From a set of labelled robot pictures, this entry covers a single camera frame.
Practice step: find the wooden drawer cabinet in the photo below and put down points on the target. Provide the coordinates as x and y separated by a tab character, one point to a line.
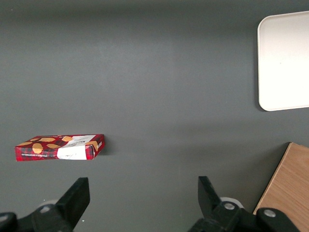
287	183

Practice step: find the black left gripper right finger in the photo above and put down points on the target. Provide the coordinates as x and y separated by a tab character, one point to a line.
217	217

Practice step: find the red tartan cookie box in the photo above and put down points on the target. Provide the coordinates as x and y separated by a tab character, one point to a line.
43	152

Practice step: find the cream rectangular tray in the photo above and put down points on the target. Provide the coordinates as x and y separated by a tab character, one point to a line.
285	62

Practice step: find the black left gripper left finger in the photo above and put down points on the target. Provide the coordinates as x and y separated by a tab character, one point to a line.
60	212

